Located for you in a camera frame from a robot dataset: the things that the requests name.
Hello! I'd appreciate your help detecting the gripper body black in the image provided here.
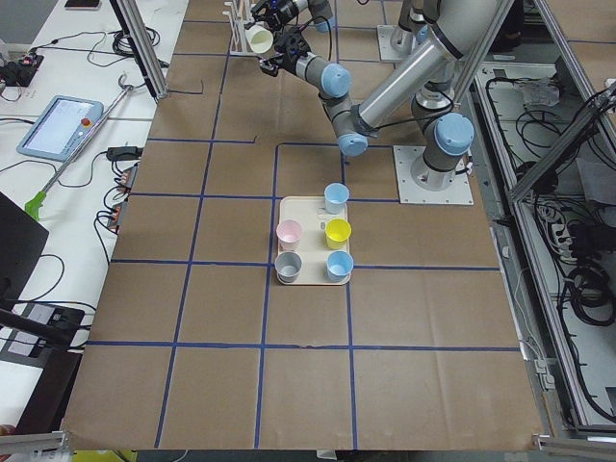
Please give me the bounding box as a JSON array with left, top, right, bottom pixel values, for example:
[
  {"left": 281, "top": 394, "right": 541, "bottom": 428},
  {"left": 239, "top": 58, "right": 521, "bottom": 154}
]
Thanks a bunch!
[
  {"left": 252, "top": 0, "right": 295, "bottom": 27},
  {"left": 273, "top": 27, "right": 311, "bottom": 72}
]

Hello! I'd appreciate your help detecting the white ikea cup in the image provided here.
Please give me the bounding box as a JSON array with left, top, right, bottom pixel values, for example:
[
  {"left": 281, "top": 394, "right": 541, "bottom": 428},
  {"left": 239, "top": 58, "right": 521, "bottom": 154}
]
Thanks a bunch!
[{"left": 244, "top": 23, "right": 273, "bottom": 55}]

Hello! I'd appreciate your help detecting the light blue cup near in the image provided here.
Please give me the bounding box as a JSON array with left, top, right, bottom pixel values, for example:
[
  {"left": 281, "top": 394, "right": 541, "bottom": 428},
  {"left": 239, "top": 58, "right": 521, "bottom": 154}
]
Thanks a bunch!
[{"left": 323, "top": 183, "right": 349, "bottom": 214}]

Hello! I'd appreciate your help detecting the light blue cup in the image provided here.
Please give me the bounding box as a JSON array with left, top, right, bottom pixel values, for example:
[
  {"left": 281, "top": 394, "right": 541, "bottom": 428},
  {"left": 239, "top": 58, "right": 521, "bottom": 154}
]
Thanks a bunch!
[
  {"left": 323, "top": 183, "right": 349, "bottom": 214},
  {"left": 326, "top": 250, "right": 354, "bottom": 282}
]

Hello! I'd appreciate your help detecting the pink cup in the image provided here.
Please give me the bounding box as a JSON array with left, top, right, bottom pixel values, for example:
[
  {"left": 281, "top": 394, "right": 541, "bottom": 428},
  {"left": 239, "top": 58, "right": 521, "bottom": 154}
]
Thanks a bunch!
[{"left": 276, "top": 219, "right": 303, "bottom": 251}]

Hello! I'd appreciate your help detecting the yellow cup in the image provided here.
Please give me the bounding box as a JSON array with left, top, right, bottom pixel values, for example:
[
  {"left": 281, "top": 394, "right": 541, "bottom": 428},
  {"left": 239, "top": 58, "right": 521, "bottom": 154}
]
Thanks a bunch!
[{"left": 324, "top": 218, "right": 352, "bottom": 250}]

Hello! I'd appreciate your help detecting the grey cup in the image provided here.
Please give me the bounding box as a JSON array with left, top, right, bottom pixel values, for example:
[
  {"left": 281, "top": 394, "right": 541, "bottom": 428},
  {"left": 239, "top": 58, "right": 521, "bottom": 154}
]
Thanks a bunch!
[{"left": 274, "top": 251, "right": 302, "bottom": 284}]

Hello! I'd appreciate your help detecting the light blue cup far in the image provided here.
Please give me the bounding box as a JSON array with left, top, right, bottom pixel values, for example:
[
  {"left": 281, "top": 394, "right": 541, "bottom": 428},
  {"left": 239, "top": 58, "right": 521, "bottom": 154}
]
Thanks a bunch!
[{"left": 326, "top": 250, "right": 354, "bottom": 282}]

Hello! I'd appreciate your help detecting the cream plastic tray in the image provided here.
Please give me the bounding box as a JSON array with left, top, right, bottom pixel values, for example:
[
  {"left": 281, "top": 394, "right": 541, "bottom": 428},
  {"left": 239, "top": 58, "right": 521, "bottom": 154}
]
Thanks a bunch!
[{"left": 275, "top": 196, "right": 351, "bottom": 286}]

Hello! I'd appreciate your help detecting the black power adapter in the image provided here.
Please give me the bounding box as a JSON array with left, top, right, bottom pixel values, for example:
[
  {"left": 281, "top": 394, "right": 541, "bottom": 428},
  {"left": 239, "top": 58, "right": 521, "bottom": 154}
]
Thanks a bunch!
[{"left": 106, "top": 145, "right": 143, "bottom": 162}]

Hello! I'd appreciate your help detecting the blue teach pendant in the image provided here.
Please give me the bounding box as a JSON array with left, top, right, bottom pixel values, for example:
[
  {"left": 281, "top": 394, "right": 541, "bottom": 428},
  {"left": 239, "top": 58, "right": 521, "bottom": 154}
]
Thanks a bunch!
[{"left": 16, "top": 95, "right": 104, "bottom": 162}]

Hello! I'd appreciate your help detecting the white wire cup rack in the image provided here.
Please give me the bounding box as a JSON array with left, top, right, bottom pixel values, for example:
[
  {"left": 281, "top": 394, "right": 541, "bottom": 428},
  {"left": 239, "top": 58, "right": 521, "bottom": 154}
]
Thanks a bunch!
[{"left": 222, "top": 0, "right": 256, "bottom": 57}]

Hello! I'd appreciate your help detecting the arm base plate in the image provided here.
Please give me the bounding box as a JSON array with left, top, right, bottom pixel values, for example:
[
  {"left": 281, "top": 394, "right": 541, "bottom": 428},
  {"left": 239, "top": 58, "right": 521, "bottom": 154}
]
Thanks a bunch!
[
  {"left": 393, "top": 145, "right": 474, "bottom": 206},
  {"left": 376, "top": 25, "right": 417, "bottom": 64}
]

